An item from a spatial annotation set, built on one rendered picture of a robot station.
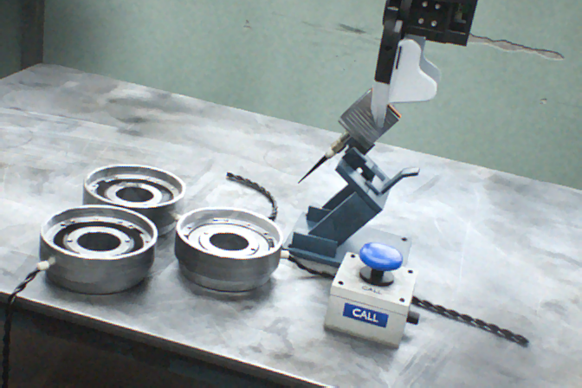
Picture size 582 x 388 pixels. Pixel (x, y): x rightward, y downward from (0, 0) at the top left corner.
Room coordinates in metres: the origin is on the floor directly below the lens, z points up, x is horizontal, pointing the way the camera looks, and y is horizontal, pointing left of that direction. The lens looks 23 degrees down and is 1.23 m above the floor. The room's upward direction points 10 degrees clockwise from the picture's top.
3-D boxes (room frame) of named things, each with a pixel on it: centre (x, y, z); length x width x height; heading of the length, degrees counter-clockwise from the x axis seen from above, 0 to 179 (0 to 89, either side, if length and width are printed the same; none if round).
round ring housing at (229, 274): (0.74, 0.05, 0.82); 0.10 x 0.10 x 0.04
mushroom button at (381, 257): (0.69, -0.09, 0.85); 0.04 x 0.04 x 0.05
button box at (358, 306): (0.69, -0.10, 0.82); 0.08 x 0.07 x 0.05; 78
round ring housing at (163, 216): (0.81, 0.16, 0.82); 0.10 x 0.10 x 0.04
